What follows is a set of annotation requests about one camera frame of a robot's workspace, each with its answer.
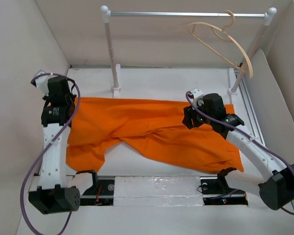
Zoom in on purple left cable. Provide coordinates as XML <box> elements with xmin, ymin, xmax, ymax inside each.
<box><xmin>20</xmin><ymin>72</ymin><xmax>82</xmax><ymax>235</ymax></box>

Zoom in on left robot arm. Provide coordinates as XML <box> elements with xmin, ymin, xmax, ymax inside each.
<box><xmin>28</xmin><ymin>72</ymin><xmax>99</xmax><ymax>214</ymax></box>

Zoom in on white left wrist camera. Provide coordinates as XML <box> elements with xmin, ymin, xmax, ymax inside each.
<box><xmin>31</xmin><ymin>70</ymin><xmax>51</xmax><ymax>96</ymax></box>

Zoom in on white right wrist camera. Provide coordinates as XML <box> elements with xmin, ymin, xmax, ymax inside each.
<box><xmin>187</xmin><ymin>88</ymin><xmax>204</xmax><ymax>106</ymax></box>

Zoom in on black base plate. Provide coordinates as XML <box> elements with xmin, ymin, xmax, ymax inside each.
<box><xmin>197</xmin><ymin>167</ymin><xmax>248</xmax><ymax>206</ymax></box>
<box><xmin>80</xmin><ymin>178</ymin><xmax>115</xmax><ymax>206</ymax></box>

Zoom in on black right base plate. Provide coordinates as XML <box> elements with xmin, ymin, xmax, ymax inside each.
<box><xmin>197</xmin><ymin>167</ymin><xmax>248</xmax><ymax>206</ymax></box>

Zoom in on aluminium rail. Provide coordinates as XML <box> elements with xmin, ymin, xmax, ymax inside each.
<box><xmin>239</xmin><ymin>78</ymin><xmax>265</xmax><ymax>145</ymax></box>

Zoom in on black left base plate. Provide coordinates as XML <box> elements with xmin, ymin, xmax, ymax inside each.
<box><xmin>80</xmin><ymin>178</ymin><xmax>115</xmax><ymax>206</ymax></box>

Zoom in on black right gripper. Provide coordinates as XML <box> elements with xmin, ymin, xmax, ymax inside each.
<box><xmin>181</xmin><ymin>99</ymin><xmax>214</xmax><ymax>129</ymax></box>

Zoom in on beige plastic hanger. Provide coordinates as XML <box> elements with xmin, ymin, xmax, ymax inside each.
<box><xmin>186</xmin><ymin>10</ymin><xmax>254</xmax><ymax>78</ymax></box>

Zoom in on white clothes rack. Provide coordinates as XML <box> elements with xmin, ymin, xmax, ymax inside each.
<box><xmin>100</xmin><ymin>5</ymin><xmax>277</xmax><ymax>98</ymax></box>

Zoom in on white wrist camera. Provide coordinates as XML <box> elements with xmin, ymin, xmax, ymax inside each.
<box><xmin>187</xmin><ymin>88</ymin><xmax>204</xmax><ymax>106</ymax></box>
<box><xmin>31</xmin><ymin>70</ymin><xmax>51</xmax><ymax>96</ymax></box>

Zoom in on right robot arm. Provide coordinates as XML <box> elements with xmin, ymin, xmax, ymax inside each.
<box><xmin>182</xmin><ymin>89</ymin><xmax>294</xmax><ymax>211</ymax></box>

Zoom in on orange trousers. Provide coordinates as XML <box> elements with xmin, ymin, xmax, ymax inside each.
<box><xmin>66</xmin><ymin>97</ymin><xmax>244</xmax><ymax>173</ymax></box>

